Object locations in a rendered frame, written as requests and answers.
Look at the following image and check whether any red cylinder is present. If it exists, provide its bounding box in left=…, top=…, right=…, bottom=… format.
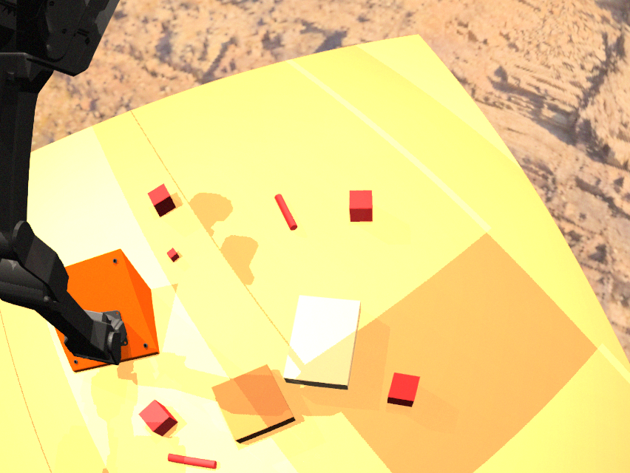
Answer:
left=167, top=454, right=217, bottom=469
left=274, top=194, right=297, bottom=231

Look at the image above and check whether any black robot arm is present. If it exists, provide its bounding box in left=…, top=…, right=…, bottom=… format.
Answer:
left=0, top=29, right=128, bottom=366

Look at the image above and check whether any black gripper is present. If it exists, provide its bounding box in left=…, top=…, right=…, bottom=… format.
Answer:
left=0, top=0, right=120, bottom=77

